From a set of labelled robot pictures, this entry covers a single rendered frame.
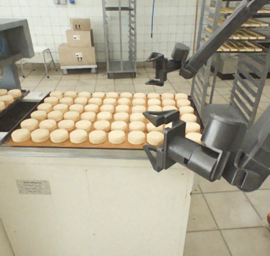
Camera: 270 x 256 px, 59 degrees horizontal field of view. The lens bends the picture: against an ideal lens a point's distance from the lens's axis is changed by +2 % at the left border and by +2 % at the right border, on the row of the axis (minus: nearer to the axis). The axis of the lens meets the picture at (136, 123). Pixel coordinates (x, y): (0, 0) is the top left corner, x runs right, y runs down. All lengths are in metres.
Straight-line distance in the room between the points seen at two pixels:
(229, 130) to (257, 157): 0.08
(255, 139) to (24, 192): 0.74
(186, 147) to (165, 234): 0.54
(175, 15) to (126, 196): 4.20
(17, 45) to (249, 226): 1.64
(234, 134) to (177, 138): 0.11
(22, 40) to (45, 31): 3.60
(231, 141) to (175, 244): 0.63
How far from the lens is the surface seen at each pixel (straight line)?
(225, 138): 0.46
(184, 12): 4.82
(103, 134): 0.70
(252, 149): 0.50
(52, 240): 1.09
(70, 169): 0.80
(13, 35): 1.22
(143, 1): 4.66
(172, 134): 0.50
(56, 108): 0.89
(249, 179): 0.49
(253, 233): 1.75
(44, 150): 0.80
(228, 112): 2.75
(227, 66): 4.17
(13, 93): 1.10
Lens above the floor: 1.29
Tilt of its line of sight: 29 degrees down
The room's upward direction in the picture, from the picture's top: straight up
